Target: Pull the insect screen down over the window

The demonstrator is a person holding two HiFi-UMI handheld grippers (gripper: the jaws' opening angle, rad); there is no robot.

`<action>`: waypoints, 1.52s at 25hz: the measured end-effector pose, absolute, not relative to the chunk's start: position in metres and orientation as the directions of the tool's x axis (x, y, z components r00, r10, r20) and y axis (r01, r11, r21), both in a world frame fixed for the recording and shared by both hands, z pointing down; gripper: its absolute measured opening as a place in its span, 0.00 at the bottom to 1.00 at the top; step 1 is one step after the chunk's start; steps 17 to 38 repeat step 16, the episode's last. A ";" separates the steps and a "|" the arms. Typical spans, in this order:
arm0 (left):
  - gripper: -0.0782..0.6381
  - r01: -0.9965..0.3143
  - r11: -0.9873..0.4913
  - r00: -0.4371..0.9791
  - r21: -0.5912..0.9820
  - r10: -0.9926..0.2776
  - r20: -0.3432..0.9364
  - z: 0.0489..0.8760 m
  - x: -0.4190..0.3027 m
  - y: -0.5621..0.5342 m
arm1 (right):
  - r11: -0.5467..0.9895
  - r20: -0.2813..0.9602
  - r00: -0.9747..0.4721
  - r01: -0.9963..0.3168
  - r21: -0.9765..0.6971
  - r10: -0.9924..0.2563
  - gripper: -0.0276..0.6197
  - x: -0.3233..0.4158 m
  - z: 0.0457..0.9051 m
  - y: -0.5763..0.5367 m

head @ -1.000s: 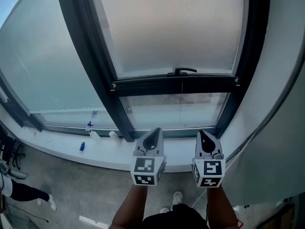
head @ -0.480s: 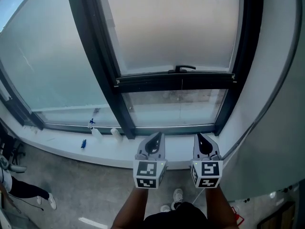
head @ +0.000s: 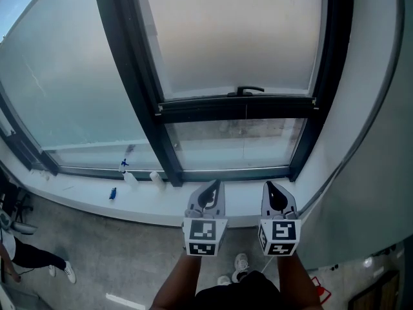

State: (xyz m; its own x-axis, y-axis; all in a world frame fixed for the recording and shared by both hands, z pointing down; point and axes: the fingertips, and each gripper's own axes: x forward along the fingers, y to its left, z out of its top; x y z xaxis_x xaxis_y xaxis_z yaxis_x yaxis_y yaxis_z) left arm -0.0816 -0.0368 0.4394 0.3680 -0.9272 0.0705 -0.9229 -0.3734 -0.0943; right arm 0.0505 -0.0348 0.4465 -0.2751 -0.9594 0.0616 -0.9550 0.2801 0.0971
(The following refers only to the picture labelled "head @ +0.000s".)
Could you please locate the grey white rounded device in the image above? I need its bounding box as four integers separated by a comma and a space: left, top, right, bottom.
0, 211, 39, 236

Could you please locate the white plastic bottle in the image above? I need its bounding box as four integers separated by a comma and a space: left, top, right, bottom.
149, 170, 167, 192

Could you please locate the clear spray bottle blue trigger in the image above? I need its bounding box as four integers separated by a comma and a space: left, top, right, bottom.
119, 158, 139, 190

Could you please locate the red and white plastic package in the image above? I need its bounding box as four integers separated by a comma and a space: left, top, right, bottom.
310, 276, 332, 305

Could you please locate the person's black shirt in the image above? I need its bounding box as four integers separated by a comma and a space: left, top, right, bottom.
193, 271, 281, 310

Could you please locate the black window handle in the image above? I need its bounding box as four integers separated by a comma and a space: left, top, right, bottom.
227, 86, 265, 98

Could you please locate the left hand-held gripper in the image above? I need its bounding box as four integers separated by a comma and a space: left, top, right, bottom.
182, 179, 228, 257

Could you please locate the person's right white shoe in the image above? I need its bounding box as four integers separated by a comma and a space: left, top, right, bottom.
231, 253, 249, 284

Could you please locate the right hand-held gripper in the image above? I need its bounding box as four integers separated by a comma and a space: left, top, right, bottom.
257, 181, 302, 257

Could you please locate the white floor cable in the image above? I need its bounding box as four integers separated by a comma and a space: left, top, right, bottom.
257, 255, 275, 274

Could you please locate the white plastic panel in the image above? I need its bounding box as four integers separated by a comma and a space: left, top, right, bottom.
19, 160, 310, 229

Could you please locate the dark framed window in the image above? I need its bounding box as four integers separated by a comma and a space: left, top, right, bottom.
0, 0, 354, 187

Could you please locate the black office chair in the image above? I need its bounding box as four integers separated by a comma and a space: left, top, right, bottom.
0, 182, 35, 224

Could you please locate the brown wooden board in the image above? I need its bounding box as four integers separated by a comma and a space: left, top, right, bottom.
347, 269, 401, 310

